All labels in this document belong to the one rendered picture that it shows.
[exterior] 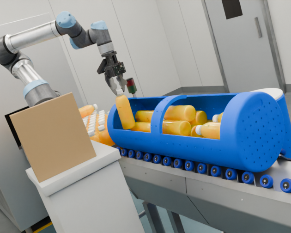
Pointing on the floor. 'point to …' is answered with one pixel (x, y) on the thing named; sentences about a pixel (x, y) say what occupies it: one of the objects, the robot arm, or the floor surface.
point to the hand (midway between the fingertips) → (118, 91)
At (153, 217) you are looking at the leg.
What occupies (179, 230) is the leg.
